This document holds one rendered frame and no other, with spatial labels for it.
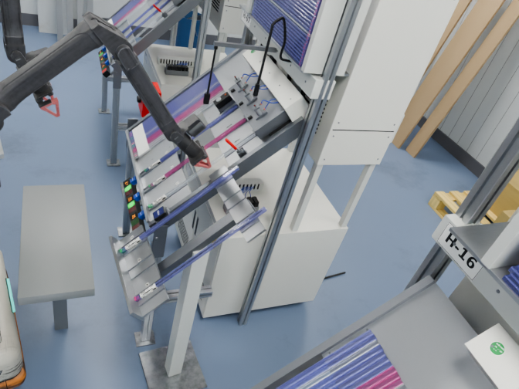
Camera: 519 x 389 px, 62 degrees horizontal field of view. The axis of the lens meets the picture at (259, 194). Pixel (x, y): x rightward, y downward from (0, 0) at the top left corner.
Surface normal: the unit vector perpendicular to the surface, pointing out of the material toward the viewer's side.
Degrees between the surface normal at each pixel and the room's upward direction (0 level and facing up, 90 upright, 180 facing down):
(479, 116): 90
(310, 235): 90
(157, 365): 0
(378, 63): 90
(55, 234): 0
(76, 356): 0
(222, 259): 90
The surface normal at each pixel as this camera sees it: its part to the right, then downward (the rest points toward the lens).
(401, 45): 0.34, 0.63
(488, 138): -0.91, 0.04
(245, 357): 0.23, -0.77
